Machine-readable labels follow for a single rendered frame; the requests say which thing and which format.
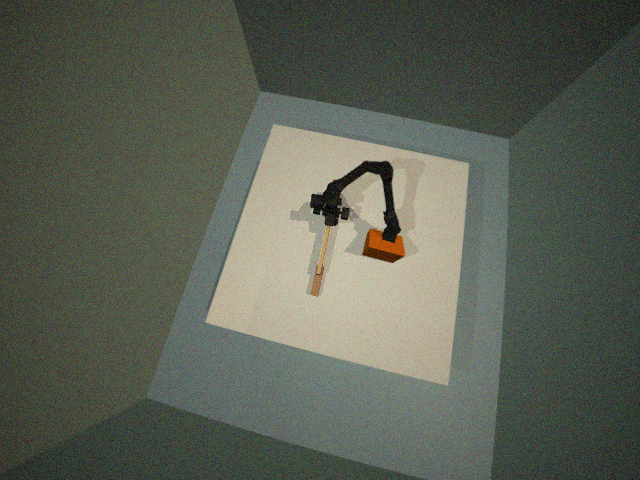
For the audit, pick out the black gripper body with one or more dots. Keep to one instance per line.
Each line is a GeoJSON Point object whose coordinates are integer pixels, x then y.
{"type": "Point", "coordinates": [344, 213]}

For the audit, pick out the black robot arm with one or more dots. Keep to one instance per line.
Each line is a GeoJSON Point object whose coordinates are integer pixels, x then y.
{"type": "Point", "coordinates": [335, 187]}

